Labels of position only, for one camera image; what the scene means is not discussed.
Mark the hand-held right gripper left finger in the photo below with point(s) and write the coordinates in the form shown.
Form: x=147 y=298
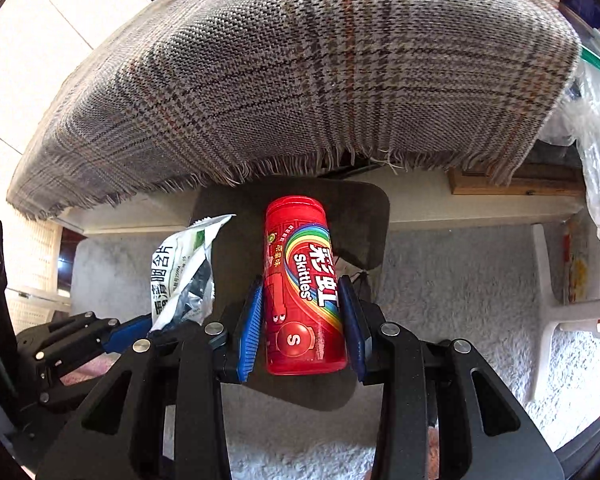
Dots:
x=250 y=330

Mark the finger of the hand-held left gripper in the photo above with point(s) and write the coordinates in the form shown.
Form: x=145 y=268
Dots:
x=50 y=385
x=130 y=332

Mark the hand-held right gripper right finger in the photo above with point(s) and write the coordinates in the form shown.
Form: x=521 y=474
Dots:
x=354 y=332

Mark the red candy canister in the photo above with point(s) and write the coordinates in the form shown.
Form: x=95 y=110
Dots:
x=300 y=300

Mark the white green snack wrapper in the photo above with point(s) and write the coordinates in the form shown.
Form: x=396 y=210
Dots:
x=180 y=270

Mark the dark grey bin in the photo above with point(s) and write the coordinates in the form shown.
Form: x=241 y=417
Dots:
x=360 y=220

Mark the pink cloth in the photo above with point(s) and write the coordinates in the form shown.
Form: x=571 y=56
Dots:
x=87 y=372

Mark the white wicker basket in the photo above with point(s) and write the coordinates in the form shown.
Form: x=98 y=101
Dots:
x=35 y=265

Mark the grey shaggy rug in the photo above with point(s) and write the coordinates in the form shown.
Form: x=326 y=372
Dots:
x=455 y=300

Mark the white furniture leg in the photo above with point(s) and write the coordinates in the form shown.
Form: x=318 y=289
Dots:
x=555 y=310

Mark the wooden board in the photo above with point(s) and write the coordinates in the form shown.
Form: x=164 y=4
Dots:
x=520 y=182

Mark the grey plaid fringed blanket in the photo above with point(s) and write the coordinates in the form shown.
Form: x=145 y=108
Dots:
x=290 y=85

